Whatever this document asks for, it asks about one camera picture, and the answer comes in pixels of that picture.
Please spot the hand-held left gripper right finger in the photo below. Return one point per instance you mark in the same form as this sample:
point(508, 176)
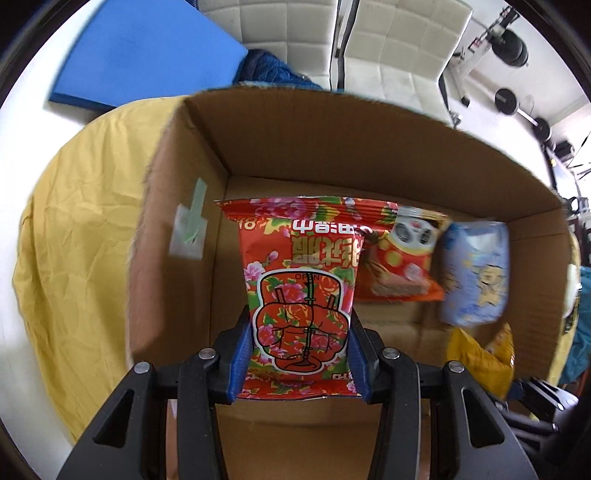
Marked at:
point(359, 364)

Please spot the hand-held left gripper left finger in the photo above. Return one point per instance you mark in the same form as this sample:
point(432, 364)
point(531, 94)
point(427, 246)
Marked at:
point(238, 364)

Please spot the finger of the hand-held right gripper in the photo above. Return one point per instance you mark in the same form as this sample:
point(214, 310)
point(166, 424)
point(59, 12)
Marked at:
point(540, 392)

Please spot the red floral snack packet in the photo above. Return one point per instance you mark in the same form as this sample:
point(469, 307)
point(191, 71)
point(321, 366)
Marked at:
point(300, 295)

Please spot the brown cardboard box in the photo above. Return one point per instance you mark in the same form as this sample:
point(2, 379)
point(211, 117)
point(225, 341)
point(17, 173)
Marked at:
point(351, 258)

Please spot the yellow snack packet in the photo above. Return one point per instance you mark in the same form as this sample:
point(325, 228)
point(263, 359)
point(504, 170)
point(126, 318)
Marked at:
point(485, 360)

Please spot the orange panda snack packet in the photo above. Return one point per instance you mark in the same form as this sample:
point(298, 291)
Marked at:
point(397, 263)

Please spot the light blue snack packet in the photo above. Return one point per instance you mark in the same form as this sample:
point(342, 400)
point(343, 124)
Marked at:
point(473, 272)

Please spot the yellow cloth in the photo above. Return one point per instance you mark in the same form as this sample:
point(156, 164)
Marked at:
point(78, 235)

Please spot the black dumbbell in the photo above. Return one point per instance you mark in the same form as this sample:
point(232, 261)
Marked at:
point(521, 110)

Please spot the dark blue quilted jacket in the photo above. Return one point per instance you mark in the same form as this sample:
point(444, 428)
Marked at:
point(272, 69)

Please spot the white padded chair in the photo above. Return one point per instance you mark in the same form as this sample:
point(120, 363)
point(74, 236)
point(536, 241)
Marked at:
point(277, 32)
point(401, 50)

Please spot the blue foam mat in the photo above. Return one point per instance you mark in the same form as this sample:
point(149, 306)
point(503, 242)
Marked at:
point(147, 50)

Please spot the black barbell weight plates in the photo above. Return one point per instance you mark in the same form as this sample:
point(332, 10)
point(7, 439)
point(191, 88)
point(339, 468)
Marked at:
point(510, 46)

